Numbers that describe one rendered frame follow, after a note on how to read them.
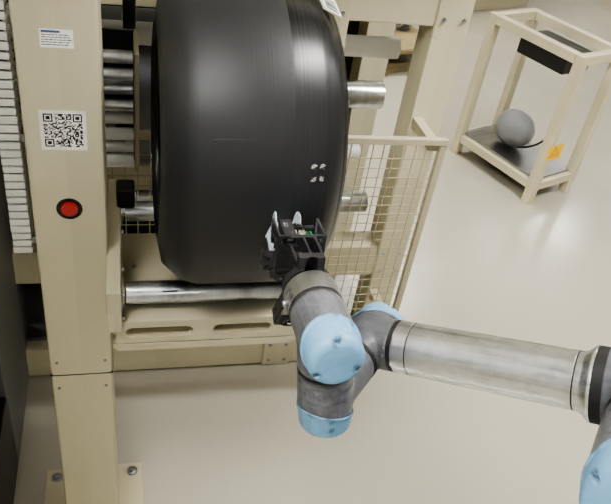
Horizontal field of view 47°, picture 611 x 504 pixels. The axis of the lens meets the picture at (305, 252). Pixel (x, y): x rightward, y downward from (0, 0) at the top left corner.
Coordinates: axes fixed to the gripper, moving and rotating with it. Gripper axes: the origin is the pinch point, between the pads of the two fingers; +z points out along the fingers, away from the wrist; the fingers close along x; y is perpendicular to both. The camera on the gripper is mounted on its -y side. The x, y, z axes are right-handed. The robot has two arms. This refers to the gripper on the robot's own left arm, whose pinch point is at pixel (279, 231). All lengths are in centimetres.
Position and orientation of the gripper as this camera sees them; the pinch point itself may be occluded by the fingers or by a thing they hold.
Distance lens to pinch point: 113.7
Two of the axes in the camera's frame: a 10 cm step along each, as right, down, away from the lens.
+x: -9.7, 0.1, -2.5
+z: -2.2, -5.2, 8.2
